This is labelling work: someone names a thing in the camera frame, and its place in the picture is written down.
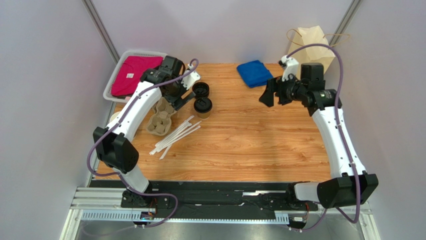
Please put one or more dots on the beige paper bag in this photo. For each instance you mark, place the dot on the beige paper bag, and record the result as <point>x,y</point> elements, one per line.
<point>309,45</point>

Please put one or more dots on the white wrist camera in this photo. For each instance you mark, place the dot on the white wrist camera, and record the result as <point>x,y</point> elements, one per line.
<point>290,67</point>
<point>191,78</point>

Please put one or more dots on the single black cup lid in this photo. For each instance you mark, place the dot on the single black cup lid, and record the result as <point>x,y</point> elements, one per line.
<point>202,105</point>

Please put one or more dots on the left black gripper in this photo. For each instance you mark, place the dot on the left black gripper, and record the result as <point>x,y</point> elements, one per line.
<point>182,101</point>

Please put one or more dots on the cardboard cup carrier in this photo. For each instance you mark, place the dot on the cardboard cup carrier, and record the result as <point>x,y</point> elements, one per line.
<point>160,122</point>

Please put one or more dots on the blue folded cloth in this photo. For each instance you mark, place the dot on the blue folded cloth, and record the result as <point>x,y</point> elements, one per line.
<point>254,73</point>

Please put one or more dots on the stack of paper cups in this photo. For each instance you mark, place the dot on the stack of paper cups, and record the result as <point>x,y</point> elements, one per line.
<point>114,116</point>

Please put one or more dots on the white wrapped straw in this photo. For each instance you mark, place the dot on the white wrapped straw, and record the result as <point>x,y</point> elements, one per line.
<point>180,131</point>
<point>165,152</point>
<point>174,132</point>
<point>180,136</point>
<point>177,136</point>

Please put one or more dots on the white plastic basket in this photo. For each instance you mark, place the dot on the white plastic basket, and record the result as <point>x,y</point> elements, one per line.
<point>135,52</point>

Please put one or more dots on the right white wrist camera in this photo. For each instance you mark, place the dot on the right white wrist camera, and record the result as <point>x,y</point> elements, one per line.
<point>290,67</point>

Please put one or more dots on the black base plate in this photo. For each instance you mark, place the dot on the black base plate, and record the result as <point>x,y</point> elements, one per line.
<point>217,200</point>

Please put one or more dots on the stack of black lids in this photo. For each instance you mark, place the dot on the stack of black lids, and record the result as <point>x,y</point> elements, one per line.
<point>201,90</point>

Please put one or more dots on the magenta folded cloth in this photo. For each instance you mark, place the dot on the magenta folded cloth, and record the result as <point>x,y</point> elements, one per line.
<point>130,72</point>

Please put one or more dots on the aluminium frame rail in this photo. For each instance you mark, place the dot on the aluminium frame rail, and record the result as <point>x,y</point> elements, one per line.
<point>104,204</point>

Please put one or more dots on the single brown paper cup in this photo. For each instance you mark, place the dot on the single brown paper cup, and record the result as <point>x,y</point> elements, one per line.
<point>204,115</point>

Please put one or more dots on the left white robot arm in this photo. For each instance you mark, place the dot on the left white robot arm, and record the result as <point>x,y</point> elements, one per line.
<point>113,143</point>

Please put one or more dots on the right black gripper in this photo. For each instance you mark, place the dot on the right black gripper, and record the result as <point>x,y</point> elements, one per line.
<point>279,90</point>

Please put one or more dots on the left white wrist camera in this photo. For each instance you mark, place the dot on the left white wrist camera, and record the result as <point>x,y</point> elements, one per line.
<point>191,78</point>

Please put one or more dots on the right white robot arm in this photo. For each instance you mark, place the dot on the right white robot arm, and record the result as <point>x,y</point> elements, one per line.
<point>350,183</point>

